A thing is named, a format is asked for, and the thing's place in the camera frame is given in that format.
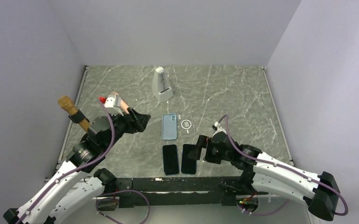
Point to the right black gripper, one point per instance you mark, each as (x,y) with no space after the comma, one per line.
(196,153)

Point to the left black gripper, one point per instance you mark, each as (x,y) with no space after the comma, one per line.
(141,119)

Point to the black phone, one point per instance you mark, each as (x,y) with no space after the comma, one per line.
(170,159)
(188,166)

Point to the clear transparent phone case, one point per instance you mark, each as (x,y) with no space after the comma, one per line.
(186,127)

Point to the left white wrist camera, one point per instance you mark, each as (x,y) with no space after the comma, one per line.
(112,103)

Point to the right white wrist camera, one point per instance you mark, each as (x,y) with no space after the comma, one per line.
(217,127)

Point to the pink cylinder stick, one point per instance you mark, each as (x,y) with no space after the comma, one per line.
(120,102)

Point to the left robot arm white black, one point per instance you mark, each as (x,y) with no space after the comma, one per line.
(56,200)

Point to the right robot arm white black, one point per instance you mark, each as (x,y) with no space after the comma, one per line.
(263,173)

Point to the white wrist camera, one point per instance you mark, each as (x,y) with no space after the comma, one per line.
(217,127)
(112,103)

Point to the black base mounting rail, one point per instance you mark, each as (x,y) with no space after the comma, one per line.
(132,192)

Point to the grey metronome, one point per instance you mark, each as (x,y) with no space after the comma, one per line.
(161,87)

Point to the light blue phone case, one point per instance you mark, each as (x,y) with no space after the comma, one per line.
(169,126)

